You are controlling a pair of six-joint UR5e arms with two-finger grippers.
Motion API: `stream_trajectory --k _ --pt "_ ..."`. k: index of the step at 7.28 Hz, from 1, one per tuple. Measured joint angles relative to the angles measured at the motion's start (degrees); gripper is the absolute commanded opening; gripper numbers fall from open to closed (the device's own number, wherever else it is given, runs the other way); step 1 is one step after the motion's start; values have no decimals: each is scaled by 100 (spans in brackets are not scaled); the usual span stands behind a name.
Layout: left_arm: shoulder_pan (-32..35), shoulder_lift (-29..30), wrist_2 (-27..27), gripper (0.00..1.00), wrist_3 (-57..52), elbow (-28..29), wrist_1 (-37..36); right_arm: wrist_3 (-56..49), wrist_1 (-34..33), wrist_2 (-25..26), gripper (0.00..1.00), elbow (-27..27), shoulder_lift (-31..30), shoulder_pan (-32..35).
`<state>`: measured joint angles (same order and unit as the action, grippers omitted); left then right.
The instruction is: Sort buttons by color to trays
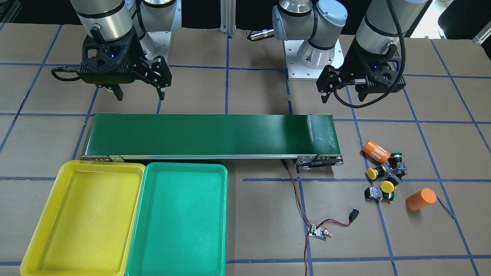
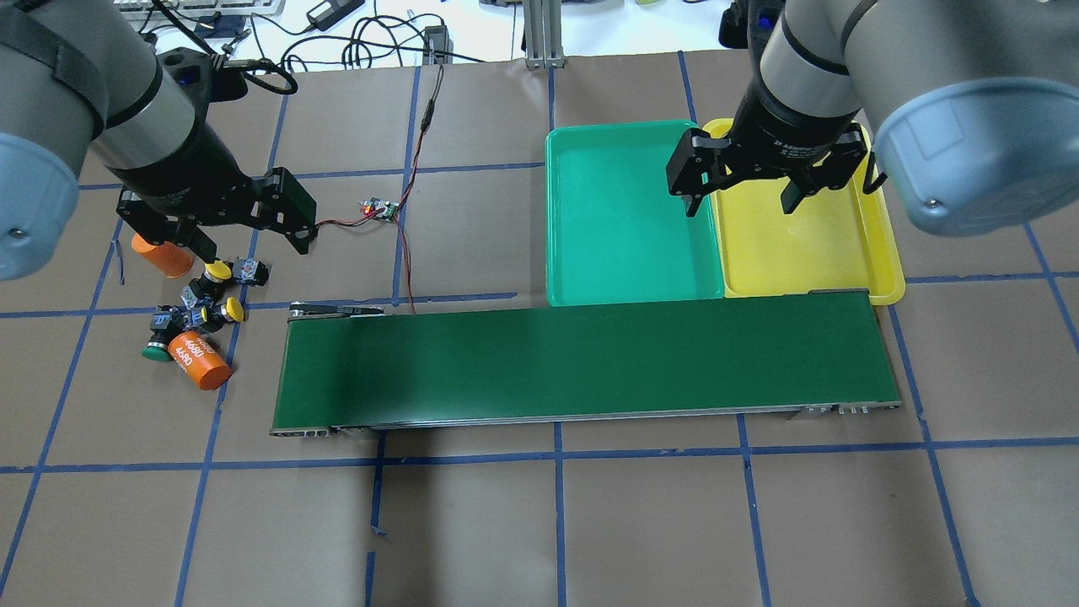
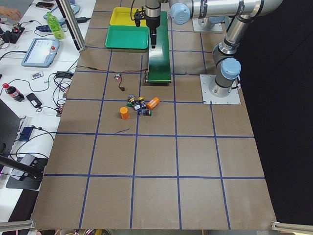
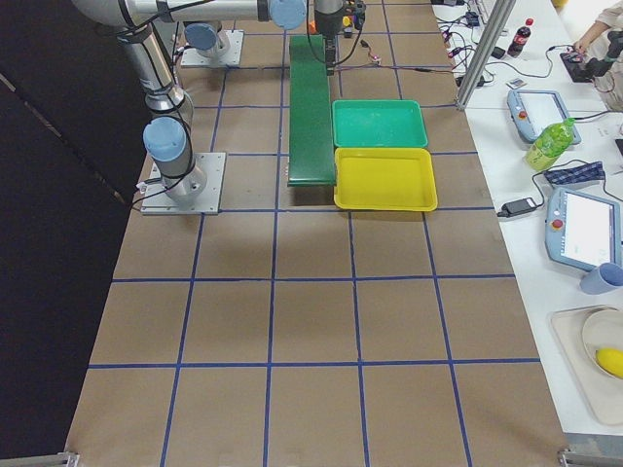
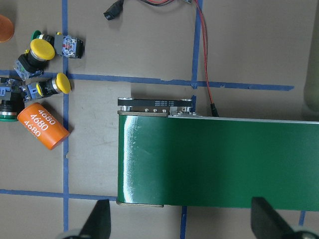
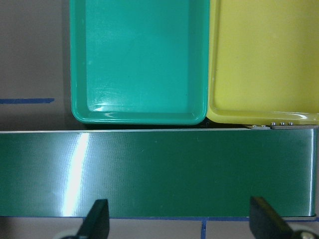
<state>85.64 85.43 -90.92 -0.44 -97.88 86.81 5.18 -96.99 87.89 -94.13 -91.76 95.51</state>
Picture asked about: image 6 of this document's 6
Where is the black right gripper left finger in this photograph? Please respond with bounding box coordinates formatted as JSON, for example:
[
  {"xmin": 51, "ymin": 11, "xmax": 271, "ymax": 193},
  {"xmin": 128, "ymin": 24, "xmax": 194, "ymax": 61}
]
[{"xmin": 76, "ymin": 199, "xmax": 110, "ymax": 239}]

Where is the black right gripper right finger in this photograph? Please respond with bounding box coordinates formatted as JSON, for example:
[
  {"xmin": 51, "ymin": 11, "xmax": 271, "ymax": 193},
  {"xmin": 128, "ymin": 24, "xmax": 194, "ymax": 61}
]
[{"xmin": 250, "ymin": 197, "xmax": 293, "ymax": 239}]

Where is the yellow plastic tray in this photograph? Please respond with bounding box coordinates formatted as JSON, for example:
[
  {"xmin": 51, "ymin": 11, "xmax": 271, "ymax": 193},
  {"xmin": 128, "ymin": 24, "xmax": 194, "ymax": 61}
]
[{"xmin": 207, "ymin": 0, "xmax": 319, "ymax": 125}]

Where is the green conveyor belt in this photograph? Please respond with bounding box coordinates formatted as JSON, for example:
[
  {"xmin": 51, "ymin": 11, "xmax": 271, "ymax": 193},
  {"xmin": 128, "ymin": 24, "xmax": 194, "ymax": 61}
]
[{"xmin": 0, "ymin": 127, "xmax": 318, "ymax": 218}]

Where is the green plastic tray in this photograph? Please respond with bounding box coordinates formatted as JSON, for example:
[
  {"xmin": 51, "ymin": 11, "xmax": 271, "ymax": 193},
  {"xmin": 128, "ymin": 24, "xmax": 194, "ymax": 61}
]
[{"xmin": 69, "ymin": 0, "xmax": 210, "ymax": 125}]

